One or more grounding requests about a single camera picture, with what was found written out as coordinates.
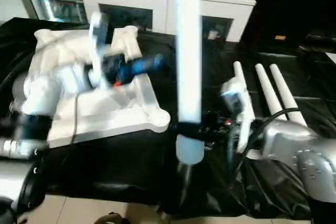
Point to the white plastic table leg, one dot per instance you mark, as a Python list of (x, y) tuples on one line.
[(242, 82), (268, 90), (189, 51), (286, 93)]

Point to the white plastic table top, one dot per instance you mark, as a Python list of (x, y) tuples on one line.
[(105, 114)]

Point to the black work mat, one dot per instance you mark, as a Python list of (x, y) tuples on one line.
[(131, 171)]

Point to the small yellow tag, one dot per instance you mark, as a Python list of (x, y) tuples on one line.
[(280, 38)]

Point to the white flat board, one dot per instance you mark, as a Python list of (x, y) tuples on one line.
[(331, 57)]

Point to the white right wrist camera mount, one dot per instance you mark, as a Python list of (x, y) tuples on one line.
[(239, 103)]

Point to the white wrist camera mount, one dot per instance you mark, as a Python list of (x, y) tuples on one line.
[(239, 103), (98, 40)]

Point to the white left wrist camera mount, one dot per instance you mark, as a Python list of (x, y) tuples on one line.
[(98, 40)]

